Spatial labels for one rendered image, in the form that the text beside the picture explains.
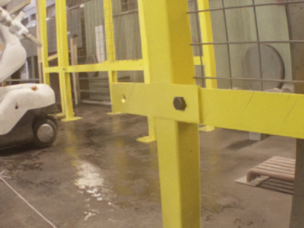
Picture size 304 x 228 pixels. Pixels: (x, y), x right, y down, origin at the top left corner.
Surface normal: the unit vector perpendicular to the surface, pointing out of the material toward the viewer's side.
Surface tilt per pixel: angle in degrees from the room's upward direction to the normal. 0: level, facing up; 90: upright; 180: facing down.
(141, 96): 90
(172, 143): 90
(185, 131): 90
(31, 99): 90
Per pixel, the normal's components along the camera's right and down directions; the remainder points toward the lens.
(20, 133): 0.55, 0.09
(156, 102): -0.79, 0.16
